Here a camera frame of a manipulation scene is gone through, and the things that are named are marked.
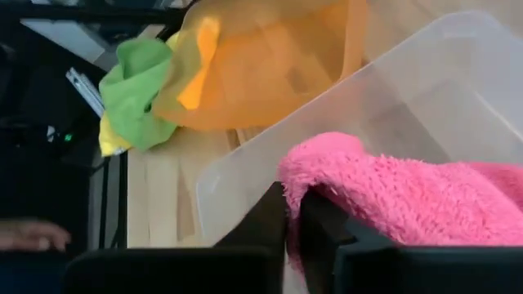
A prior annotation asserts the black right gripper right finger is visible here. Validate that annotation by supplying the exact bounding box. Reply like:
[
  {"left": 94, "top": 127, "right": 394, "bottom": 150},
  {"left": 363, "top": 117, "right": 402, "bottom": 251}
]
[{"left": 299, "top": 189, "right": 523, "bottom": 294}]

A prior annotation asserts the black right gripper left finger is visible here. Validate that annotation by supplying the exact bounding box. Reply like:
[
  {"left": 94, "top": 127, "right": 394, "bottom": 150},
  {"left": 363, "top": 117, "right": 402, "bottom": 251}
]
[{"left": 60, "top": 181, "right": 288, "bottom": 294}]

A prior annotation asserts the pink microfiber towel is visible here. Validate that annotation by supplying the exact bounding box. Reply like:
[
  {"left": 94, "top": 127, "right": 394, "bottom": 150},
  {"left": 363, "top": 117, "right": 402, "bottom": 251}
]
[{"left": 277, "top": 131, "right": 523, "bottom": 294}]

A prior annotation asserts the yellow microfiber towel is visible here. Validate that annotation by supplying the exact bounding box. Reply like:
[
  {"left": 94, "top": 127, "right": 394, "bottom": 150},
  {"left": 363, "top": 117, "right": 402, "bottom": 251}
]
[{"left": 97, "top": 31, "right": 181, "bottom": 158}]

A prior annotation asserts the green microfiber towel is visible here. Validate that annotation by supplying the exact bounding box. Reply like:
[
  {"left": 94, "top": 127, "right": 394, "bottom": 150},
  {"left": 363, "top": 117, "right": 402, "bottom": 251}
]
[{"left": 98, "top": 37, "right": 181, "bottom": 152}]

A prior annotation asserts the clear plastic bin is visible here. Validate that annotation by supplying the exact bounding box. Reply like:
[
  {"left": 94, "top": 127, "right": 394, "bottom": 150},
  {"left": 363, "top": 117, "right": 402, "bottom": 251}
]
[{"left": 195, "top": 10, "right": 523, "bottom": 247}]

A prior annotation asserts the black device with green light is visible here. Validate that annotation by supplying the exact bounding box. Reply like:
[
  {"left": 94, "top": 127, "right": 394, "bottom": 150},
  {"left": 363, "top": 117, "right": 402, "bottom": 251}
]
[{"left": 0, "top": 114, "right": 103, "bottom": 172}]

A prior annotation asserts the orange translucent plastic bin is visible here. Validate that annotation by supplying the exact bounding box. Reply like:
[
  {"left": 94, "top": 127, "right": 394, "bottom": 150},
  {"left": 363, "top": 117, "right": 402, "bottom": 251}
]
[{"left": 153, "top": 0, "right": 369, "bottom": 131}]

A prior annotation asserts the black frame post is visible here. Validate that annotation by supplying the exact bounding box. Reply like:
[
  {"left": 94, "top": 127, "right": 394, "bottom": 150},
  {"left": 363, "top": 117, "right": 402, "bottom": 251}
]
[{"left": 97, "top": 150, "right": 129, "bottom": 250}]

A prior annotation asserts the silver aluminium frame bracket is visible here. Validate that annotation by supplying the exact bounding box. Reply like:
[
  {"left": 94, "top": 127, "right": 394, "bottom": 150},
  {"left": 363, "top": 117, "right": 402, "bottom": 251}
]
[{"left": 65, "top": 67, "right": 106, "bottom": 118}]

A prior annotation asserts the black table frame rail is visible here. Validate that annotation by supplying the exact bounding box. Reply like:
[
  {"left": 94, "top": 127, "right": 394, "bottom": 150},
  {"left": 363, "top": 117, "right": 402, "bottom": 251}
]
[{"left": 0, "top": 2, "right": 187, "bottom": 26}]

